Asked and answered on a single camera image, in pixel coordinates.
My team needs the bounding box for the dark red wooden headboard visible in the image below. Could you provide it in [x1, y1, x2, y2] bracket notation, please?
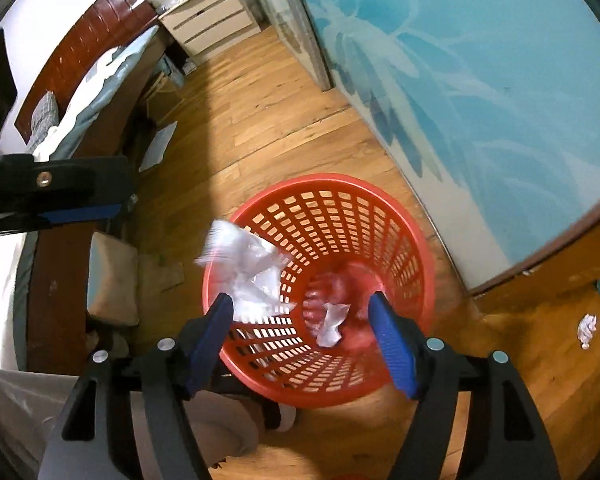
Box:
[15, 0, 158, 141]

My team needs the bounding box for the white paper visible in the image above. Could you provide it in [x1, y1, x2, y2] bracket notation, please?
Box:
[315, 302, 350, 348]
[195, 220, 296, 323]

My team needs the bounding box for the bed with blue sheet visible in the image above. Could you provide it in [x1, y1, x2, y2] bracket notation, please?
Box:
[0, 25, 168, 375]

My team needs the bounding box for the blue floral wardrobe door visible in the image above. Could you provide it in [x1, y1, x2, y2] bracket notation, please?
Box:
[239, 0, 600, 294]

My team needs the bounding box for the white paper in basket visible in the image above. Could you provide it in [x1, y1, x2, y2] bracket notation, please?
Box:
[315, 302, 350, 348]

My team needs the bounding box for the grey checked pillow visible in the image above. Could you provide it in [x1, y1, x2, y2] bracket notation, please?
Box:
[27, 91, 59, 154]

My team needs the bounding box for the beige cushioned stool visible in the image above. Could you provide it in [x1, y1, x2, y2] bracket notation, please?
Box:
[86, 232, 140, 327]

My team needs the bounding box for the white paper scrap on floor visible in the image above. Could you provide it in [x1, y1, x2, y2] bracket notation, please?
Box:
[577, 314, 597, 350]

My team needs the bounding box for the beige drawer nightstand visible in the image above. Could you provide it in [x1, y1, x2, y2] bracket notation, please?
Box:
[159, 0, 261, 65]

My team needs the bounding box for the red plastic waste basket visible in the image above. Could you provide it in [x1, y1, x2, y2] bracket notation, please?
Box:
[221, 174, 434, 408]

